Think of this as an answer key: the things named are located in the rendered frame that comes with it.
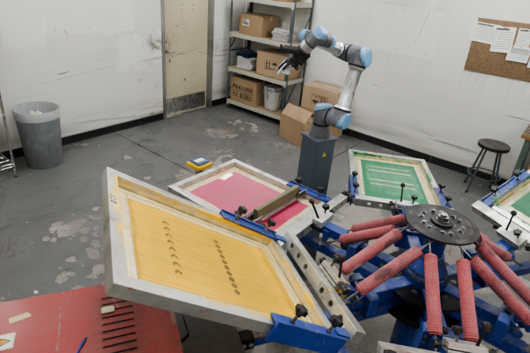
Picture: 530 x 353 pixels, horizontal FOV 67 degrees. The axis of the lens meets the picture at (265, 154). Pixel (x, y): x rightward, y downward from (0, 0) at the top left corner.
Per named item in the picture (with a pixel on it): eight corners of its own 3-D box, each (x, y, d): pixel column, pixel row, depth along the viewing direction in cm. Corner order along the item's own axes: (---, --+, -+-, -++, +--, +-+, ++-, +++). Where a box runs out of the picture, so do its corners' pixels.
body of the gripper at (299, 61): (296, 72, 230) (311, 57, 223) (285, 63, 227) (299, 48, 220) (296, 65, 236) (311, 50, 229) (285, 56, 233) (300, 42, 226)
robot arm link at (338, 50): (343, 43, 270) (300, 24, 233) (357, 46, 263) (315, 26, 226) (337, 61, 273) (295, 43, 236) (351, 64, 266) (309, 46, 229)
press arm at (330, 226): (312, 229, 212) (314, 221, 210) (319, 224, 216) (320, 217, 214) (341, 243, 203) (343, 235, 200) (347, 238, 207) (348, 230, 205)
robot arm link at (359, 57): (331, 124, 275) (357, 46, 263) (349, 131, 266) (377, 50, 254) (322, 124, 266) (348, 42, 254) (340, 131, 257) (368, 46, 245)
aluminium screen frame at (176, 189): (168, 191, 242) (167, 186, 240) (233, 163, 284) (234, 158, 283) (269, 250, 199) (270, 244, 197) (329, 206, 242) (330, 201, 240)
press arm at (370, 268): (222, 202, 254) (222, 194, 251) (229, 198, 258) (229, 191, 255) (413, 305, 186) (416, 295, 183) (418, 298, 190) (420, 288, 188)
